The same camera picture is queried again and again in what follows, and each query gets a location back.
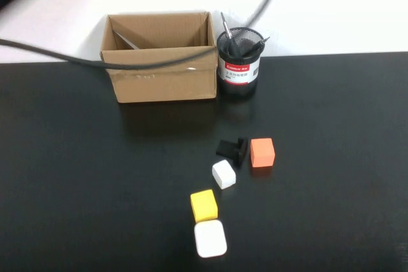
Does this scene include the red handled scissors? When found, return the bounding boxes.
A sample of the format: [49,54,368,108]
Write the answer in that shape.
[112,29,141,51]

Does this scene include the small white block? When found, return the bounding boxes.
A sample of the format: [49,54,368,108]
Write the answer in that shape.
[212,159,237,190]

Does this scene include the black mesh pen holder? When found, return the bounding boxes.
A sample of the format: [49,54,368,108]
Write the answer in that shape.
[217,26,267,98]

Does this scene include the thin black screwdriver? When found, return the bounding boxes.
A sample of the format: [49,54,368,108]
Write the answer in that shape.
[244,35,271,58]

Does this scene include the orange block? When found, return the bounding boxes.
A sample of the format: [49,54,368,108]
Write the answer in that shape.
[249,137,276,168]

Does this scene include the black plastic bracket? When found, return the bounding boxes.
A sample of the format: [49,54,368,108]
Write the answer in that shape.
[215,136,249,168]

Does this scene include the brown cardboard box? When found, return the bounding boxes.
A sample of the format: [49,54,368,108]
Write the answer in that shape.
[99,11,219,104]

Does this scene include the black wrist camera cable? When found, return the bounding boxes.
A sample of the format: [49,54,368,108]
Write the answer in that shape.
[0,0,283,71]

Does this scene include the large white block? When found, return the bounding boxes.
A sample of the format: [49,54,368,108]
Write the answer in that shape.
[194,219,228,259]

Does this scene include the yellow block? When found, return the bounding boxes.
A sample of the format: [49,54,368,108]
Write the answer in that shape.
[190,189,219,223]

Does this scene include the thick black handled screwdriver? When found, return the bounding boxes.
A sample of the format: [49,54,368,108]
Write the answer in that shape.
[219,11,245,58]

